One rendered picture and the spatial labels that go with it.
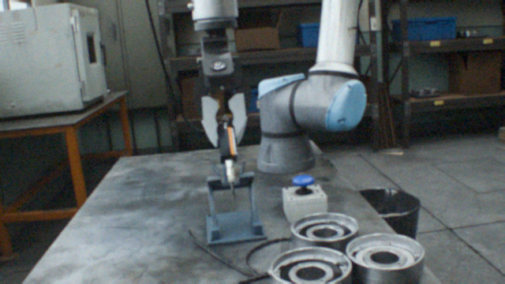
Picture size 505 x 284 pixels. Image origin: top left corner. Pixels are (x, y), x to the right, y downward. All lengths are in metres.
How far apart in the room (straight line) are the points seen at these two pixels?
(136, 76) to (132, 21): 0.52
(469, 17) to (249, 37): 2.46
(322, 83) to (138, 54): 3.47
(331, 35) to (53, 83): 2.02
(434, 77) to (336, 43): 4.10
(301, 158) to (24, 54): 2.06
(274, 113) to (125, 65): 3.42
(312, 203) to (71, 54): 2.14
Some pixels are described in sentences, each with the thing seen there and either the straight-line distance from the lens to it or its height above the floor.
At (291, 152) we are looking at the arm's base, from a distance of 1.11.
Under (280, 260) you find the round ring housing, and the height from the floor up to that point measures 0.83.
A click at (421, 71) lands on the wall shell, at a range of 5.05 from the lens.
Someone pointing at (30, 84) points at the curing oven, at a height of 0.99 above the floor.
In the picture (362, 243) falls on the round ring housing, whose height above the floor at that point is 0.83.
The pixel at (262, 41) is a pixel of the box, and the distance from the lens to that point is 4.04.
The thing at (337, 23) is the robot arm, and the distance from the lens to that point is 1.06.
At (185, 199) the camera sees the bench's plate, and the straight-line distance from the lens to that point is 0.99.
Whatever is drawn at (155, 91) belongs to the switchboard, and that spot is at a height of 0.71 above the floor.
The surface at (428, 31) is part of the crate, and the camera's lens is 4.52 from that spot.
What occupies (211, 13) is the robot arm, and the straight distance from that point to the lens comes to 0.74.
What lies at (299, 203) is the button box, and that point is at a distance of 0.81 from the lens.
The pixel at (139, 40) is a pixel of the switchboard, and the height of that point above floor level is 1.20.
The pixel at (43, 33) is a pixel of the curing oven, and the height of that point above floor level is 1.27.
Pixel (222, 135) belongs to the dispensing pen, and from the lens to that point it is 0.76.
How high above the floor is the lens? 1.13
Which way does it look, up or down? 13 degrees down
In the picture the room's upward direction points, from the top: 5 degrees counter-clockwise
